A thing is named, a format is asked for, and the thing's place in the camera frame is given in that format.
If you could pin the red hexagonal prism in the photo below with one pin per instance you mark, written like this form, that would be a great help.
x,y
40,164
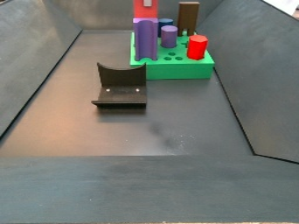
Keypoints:
x,y
196,47

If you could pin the blue cylinder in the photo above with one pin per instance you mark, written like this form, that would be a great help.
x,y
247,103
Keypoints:
x,y
163,22

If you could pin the brown arch block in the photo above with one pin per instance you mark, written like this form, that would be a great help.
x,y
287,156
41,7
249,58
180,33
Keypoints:
x,y
187,19

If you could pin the green peg board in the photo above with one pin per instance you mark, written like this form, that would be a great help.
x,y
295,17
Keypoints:
x,y
173,66

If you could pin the tall purple notched block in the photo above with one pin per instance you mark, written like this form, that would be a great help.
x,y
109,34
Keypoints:
x,y
145,38

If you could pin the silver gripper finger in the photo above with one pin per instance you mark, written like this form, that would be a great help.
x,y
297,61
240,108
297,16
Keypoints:
x,y
147,3

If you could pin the salmon red double-square block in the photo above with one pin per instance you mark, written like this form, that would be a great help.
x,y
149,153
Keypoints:
x,y
145,12

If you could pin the purple cylinder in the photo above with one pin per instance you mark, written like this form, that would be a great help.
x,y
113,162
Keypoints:
x,y
168,36

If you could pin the black curved holder bracket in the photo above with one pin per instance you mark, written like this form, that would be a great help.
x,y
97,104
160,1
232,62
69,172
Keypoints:
x,y
121,87

